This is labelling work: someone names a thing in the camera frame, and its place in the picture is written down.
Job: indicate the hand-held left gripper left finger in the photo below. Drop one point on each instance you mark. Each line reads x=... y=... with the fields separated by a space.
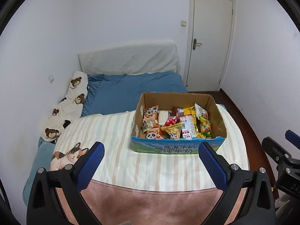
x=92 y=164

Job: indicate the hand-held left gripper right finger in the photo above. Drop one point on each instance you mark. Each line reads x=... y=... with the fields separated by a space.
x=212 y=166

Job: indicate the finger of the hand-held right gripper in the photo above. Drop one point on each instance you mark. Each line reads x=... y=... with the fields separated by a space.
x=293 y=138
x=273 y=148

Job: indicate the pile of mixed snacks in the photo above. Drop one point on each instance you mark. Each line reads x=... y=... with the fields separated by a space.
x=187 y=121

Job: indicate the blue printed cardboard box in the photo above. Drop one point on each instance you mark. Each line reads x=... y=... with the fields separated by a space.
x=164 y=148

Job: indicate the orange panda snack packet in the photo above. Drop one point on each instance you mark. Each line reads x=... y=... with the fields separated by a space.
x=152 y=134

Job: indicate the striped cat print blanket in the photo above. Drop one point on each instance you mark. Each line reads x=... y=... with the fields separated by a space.
x=117 y=133

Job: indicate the light blue cloth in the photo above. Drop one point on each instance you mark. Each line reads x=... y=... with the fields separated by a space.
x=35 y=168

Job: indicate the white bear print pillow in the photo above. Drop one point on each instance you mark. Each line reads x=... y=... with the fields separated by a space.
x=70 y=107

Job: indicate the white padded headboard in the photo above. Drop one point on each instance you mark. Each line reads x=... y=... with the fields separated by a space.
x=129 y=58

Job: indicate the white door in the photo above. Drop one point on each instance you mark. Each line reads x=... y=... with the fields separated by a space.
x=208 y=16

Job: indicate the white light switch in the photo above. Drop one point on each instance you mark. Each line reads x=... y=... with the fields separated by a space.
x=183 y=23

